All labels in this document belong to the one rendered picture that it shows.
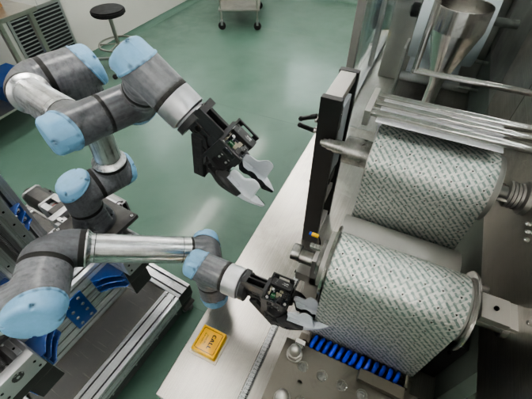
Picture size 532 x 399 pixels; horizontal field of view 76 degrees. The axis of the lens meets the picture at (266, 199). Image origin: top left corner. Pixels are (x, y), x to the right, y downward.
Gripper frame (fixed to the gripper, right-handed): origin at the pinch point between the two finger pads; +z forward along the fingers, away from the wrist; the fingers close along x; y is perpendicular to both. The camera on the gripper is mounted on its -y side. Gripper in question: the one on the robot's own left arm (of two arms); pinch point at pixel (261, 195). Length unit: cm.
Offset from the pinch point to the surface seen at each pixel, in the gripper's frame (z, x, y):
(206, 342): 21.4, -18.7, -37.4
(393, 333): 35.2, -8.4, 7.9
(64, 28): -197, 212, -289
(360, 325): 32.2, -8.4, 2.4
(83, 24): -195, 237, -294
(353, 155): 10.3, 19.9, 8.5
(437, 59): 16, 66, 19
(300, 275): 22.1, -1.1, -10.0
